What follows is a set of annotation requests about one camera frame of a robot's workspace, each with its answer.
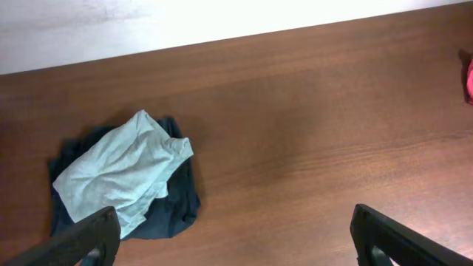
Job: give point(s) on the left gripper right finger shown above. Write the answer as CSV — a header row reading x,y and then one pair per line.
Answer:
x,y
380,240

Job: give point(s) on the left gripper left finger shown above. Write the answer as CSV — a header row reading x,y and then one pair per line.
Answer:
x,y
92,241

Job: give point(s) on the light blue grey t-shirt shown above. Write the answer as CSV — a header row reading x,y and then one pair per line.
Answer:
x,y
128,168

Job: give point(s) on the folded dark navy garment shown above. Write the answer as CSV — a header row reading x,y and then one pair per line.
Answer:
x,y
166,217

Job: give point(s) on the red t-shirt white print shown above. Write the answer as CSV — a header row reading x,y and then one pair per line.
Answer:
x,y
468,84

